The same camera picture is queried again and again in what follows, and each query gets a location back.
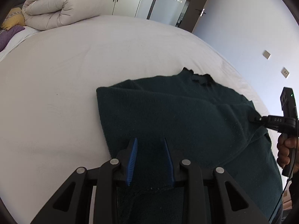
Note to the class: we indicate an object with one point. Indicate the dark green knit sweater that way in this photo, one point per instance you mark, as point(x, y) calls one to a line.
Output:
point(203, 120)

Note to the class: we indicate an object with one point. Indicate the beige wall socket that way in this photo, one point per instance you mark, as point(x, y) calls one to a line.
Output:
point(285, 72)
point(266, 54)

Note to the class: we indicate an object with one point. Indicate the white bed sheet mattress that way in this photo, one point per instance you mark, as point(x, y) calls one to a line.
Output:
point(49, 115)

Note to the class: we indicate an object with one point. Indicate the purple pillow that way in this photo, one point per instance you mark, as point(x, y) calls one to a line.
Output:
point(6, 35)

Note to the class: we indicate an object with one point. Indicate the door handle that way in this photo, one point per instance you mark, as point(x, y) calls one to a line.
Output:
point(201, 12)

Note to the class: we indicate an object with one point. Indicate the rolled beige duvet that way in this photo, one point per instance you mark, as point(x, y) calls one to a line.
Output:
point(50, 14)

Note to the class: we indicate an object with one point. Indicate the lower beige wall socket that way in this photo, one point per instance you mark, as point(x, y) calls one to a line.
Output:
point(285, 72)

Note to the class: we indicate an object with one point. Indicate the right hand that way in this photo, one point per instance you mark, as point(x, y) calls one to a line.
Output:
point(284, 147)

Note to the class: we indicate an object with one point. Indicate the dark brown door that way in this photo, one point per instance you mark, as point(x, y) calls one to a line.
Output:
point(189, 17)

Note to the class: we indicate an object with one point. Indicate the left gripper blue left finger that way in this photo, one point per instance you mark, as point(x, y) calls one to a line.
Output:
point(132, 160)

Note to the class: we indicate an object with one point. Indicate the yellow pillow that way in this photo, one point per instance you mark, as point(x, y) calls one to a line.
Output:
point(14, 17)

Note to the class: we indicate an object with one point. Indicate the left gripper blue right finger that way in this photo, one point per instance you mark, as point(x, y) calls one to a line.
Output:
point(169, 163)

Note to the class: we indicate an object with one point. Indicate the upper beige wall socket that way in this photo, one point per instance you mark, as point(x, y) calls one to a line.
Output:
point(266, 54)

